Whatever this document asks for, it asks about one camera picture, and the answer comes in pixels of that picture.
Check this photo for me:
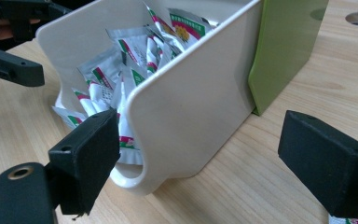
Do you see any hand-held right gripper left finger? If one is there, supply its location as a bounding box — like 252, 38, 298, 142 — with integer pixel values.
48, 107, 121, 217

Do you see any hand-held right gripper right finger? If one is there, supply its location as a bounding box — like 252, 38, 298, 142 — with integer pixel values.
277, 109, 358, 218

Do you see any single silver packet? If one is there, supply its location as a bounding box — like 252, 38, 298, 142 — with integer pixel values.
327, 212, 358, 224

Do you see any pile of silver sachets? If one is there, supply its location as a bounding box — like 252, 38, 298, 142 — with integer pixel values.
51, 1, 220, 166

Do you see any white plastic storage box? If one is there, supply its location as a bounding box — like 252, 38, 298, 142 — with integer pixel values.
35, 0, 265, 197

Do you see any green plastic box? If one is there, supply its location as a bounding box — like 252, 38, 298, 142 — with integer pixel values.
247, 0, 330, 117

